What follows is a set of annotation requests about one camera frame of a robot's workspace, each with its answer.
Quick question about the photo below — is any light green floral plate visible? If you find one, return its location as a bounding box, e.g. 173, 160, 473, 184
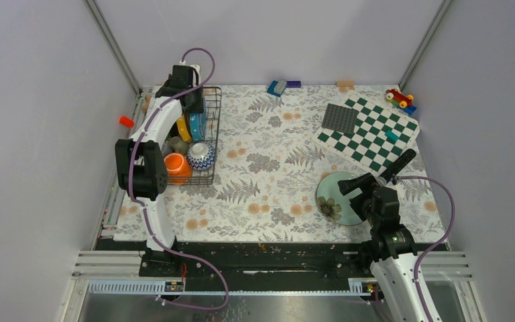
315, 172, 363, 226

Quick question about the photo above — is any yellow dotted plate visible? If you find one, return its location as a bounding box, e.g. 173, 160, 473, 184
176, 114, 193, 144

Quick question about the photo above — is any blue dotted plate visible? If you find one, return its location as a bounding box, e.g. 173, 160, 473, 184
189, 112, 207, 142

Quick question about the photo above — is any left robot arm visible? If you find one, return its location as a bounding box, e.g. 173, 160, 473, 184
115, 62, 205, 276

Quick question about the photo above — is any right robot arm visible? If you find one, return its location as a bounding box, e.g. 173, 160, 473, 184
338, 174, 442, 321

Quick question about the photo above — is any green white checkerboard mat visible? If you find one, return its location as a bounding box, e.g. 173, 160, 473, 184
312, 92, 420, 174

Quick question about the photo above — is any grey lego baseplate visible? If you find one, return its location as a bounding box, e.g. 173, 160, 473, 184
321, 103, 359, 134

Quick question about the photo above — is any teal small block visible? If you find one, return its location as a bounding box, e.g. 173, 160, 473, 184
385, 130, 399, 144

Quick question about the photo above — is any beige small cup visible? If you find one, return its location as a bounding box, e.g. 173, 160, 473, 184
168, 136, 189, 155

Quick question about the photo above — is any floral table mat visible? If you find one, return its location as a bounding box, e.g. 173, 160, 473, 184
113, 84, 449, 244

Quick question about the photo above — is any blue white patterned bowl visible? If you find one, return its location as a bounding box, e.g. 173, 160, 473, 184
186, 142, 215, 171

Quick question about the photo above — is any blue grey lego brick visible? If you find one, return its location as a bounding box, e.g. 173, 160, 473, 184
266, 80, 287, 97

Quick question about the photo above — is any orange cup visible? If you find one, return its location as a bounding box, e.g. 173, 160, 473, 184
164, 153, 192, 185

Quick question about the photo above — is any colourful toy car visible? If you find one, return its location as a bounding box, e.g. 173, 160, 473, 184
386, 89, 417, 115

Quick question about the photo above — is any tan wooden block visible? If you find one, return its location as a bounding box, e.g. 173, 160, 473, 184
335, 80, 355, 88

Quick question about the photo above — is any purple lego brick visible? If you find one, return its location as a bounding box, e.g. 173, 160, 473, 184
286, 80, 302, 89

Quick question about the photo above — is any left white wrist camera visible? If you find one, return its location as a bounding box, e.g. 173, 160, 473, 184
178, 60, 201, 87

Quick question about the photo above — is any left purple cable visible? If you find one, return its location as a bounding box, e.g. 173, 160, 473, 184
127, 47, 231, 311

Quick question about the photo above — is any black wire dish rack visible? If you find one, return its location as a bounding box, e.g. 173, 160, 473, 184
139, 86, 222, 186

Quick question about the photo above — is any orange red wall button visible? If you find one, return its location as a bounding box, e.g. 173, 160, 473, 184
119, 115, 135, 129

